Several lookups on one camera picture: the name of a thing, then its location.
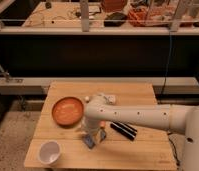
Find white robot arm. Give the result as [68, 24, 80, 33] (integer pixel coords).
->
[82, 94, 199, 171]

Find orange carrot toy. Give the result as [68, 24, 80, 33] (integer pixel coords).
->
[100, 121, 106, 128]

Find orange plate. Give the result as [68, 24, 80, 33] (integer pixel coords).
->
[52, 97, 84, 126]

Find white rectangular box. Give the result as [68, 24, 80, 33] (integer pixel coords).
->
[107, 95, 116, 104]

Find black striped block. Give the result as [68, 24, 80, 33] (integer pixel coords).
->
[110, 122, 137, 141]

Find wooden table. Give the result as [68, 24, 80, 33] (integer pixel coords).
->
[24, 82, 176, 171]

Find white cup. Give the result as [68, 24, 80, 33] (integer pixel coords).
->
[38, 141, 61, 165]

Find black object on shelf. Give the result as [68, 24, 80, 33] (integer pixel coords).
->
[104, 12, 127, 27]

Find orange crate on shelf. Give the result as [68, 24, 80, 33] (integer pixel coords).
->
[127, 7, 167, 28]

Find black floor cable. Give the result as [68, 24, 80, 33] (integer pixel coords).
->
[166, 131, 187, 168]

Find grey metal rail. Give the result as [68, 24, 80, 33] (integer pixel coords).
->
[0, 77, 199, 95]

